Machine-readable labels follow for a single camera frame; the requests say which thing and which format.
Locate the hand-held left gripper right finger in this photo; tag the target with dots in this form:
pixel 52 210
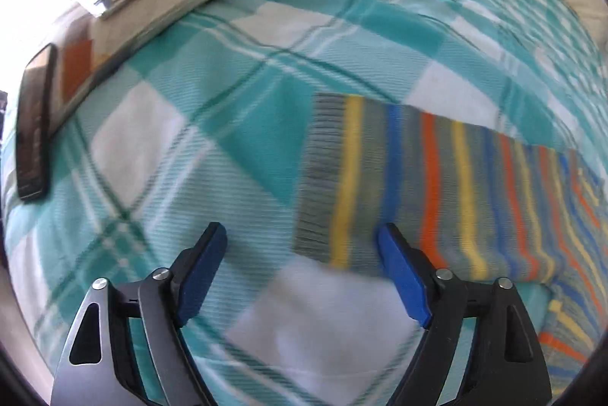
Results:
pixel 403 273

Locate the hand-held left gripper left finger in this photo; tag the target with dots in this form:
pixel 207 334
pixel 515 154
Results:
pixel 202 273

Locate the striped knit sweater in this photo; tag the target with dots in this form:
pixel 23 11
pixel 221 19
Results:
pixel 427 197

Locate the teal plaid bed blanket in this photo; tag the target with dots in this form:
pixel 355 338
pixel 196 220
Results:
pixel 237 126

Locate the black smartphone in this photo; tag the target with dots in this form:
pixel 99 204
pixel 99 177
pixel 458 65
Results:
pixel 35 126

